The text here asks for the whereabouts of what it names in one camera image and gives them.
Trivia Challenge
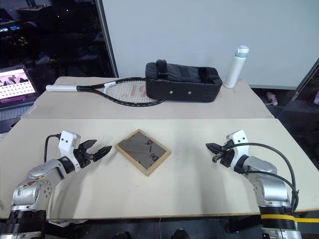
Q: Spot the black padded bag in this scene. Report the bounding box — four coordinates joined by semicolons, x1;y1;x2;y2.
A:
145;59;223;103

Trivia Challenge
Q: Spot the wooden picture frame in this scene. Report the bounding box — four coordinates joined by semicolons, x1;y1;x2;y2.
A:
114;128;172;178

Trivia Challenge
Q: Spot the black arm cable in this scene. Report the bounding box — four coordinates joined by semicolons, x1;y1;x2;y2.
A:
221;142;300;215
44;134;62;162

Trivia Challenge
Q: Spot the grey slanted metal pole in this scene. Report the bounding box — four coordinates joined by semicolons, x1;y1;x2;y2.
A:
278;58;319;120

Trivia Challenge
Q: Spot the pink object on floor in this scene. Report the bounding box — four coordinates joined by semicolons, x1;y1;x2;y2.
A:
265;91;279;107

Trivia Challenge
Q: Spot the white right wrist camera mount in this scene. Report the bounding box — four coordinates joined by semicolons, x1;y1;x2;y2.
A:
225;129;250;168

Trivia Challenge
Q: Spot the laptop with lit screen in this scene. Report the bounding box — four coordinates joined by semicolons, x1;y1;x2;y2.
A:
0;65;39;134

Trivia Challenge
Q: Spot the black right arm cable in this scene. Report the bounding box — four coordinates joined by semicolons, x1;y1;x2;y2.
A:
221;142;300;215

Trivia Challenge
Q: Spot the white water bottle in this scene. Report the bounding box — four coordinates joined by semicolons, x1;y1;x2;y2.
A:
223;45;251;89

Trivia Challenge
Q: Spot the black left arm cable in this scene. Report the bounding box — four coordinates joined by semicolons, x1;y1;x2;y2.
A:
44;134;62;162

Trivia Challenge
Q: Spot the grey metal window post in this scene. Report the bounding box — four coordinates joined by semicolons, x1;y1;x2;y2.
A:
95;0;120;78

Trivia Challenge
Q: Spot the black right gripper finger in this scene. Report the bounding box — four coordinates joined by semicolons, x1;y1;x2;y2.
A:
211;151;224;163
205;142;226;153

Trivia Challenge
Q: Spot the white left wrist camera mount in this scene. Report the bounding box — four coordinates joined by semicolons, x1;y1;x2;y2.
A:
58;130;82;173

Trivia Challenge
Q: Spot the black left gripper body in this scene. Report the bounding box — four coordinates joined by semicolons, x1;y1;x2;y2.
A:
73;146;95;170

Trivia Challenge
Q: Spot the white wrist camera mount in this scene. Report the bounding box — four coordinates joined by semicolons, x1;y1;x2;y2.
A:
58;130;82;173
225;129;250;168

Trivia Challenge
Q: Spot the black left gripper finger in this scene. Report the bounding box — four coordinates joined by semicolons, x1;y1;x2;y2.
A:
79;139;98;151
93;145;113;161

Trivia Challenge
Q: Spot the black and white tennis racket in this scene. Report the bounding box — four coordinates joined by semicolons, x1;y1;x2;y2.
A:
45;77;165;108

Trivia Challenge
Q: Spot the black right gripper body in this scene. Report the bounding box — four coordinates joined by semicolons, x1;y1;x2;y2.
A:
220;144;236;167

